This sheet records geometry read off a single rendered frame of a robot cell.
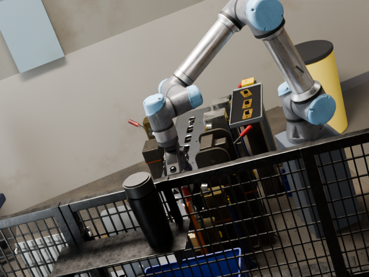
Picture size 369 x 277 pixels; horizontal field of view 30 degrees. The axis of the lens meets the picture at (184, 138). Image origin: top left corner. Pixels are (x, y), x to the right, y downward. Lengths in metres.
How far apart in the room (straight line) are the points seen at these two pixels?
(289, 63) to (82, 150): 3.12
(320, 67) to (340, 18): 0.84
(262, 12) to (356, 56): 3.44
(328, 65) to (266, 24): 2.57
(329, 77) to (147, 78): 1.34
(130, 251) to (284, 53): 0.98
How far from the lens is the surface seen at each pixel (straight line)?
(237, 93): 3.13
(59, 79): 5.11
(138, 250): 1.72
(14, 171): 5.34
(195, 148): 3.12
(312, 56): 4.81
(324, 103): 2.47
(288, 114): 2.63
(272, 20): 2.30
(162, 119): 2.26
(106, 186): 3.81
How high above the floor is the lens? 2.31
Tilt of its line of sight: 24 degrees down
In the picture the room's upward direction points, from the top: 20 degrees counter-clockwise
